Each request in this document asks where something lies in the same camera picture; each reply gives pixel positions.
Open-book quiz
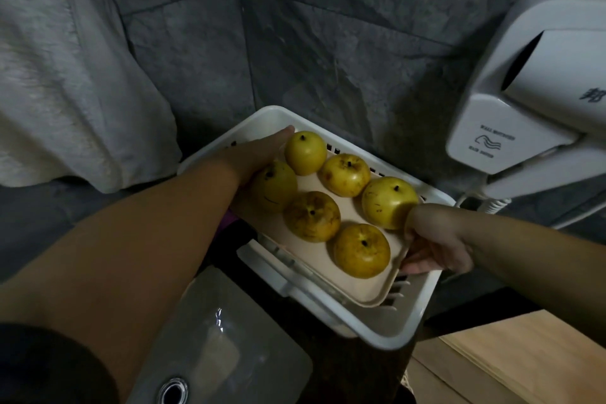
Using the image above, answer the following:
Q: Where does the white plastic basket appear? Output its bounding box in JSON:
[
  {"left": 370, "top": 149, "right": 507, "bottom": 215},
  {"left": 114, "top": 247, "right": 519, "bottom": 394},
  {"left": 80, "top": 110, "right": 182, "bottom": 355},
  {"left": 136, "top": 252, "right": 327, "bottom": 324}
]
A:
[{"left": 176, "top": 105, "right": 458, "bottom": 352}]

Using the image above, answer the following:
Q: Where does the beige plastic tray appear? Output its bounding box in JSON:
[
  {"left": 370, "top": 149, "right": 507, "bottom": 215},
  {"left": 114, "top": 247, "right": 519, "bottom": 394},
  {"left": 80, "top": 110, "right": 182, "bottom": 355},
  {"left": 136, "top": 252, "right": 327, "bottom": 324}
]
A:
[{"left": 232, "top": 138, "right": 418, "bottom": 309}]

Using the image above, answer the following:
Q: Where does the metal sink drain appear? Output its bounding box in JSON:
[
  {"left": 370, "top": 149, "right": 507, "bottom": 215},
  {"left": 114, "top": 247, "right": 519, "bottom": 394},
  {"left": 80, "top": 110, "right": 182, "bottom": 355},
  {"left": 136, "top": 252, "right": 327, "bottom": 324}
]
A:
[{"left": 157, "top": 376, "right": 191, "bottom": 404}]

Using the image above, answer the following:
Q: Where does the person's right hand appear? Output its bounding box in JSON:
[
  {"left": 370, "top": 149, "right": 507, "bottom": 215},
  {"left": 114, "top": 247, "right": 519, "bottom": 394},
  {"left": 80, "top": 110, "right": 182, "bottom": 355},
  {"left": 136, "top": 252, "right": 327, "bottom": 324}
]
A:
[{"left": 398, "top": 204, "right": 477, "bottom": 275}]

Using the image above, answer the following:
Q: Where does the person's left hand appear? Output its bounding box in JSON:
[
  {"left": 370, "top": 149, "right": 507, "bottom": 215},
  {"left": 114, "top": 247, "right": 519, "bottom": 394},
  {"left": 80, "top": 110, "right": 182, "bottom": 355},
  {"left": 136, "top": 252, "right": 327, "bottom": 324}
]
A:
[{"left": 213, "top": 126, "right": 297, "bottom": 190}]

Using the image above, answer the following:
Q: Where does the person's left forearm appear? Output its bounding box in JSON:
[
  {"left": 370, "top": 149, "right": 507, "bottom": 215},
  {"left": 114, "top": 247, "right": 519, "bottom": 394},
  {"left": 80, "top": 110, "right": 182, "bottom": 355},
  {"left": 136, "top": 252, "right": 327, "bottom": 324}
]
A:
[{"left": 0, "top": 160, "right": 242, "bottom": 400}]

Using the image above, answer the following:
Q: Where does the white hanging towel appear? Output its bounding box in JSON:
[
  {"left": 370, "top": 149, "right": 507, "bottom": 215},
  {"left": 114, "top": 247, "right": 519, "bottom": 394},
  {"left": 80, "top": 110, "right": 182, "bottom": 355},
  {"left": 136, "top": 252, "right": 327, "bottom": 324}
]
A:
[{"left": 0, "top": 0, "right": 183, "bottom": 194}]

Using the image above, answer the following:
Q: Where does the white sink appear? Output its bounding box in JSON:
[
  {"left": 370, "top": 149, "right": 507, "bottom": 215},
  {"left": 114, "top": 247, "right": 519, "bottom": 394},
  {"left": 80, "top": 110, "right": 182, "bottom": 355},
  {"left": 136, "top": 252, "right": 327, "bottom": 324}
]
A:
[{"left": 126, "top": 266, "right": 314, "bottom": 404}]

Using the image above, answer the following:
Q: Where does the person's right forearm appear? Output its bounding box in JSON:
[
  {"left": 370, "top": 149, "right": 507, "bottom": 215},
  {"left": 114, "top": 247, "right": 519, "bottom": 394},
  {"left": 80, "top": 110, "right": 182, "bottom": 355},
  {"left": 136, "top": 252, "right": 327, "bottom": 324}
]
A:
[{"left": 462, "top": 214, "right": 606, "bottom": 348}]

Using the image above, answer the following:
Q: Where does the wooden panel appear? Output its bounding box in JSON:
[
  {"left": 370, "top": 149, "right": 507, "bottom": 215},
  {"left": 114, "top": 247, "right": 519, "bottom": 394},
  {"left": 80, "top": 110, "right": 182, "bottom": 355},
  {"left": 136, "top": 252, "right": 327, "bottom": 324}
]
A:
[{"left": 405, "top": 309, "right": 606, "bottom": 404}]

